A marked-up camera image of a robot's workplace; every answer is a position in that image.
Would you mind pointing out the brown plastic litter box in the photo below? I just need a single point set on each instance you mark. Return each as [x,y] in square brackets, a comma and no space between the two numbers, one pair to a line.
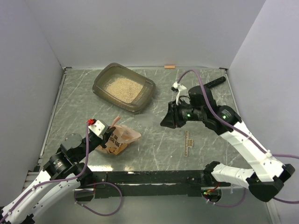
[115,70]

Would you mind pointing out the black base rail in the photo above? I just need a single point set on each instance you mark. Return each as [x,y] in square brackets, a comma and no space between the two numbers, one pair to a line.
[151,183]

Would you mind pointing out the beige cat litter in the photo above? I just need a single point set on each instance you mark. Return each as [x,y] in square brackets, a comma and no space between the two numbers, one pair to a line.
[124,89]

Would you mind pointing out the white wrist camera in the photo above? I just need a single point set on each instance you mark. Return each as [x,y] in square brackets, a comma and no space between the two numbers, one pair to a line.
[96,127]
[179,89]

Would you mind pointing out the clear plastic litter scoop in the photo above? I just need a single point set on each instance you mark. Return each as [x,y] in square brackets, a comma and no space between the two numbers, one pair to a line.
[148,120]

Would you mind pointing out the orange tape piece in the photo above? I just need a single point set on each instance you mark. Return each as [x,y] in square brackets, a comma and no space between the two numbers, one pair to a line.
[169,67]

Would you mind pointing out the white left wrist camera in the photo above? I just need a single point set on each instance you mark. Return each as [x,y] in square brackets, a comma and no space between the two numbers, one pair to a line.
[96,127]

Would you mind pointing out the small wooden comb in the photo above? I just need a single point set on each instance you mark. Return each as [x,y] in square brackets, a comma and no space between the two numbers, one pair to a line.
[188,143]

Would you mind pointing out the pink cat litter bag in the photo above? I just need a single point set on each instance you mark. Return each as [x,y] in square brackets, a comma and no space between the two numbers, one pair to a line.
[121,137]

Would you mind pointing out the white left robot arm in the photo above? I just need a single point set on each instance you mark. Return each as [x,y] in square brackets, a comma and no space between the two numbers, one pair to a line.
[65,171]

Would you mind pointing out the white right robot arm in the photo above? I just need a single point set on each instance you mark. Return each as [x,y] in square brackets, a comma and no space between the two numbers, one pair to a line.
[267,175]

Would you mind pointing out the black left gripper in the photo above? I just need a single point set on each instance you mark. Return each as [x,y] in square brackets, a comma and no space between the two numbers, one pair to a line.
[106,136]

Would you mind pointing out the black handheld microphone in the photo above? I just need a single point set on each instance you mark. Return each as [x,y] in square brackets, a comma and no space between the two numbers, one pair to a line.
[215,82]

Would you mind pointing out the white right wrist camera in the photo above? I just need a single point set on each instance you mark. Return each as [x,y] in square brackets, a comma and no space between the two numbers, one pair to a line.
[179,89]

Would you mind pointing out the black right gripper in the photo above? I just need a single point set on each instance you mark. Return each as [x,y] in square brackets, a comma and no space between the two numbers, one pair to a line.
[172,119]

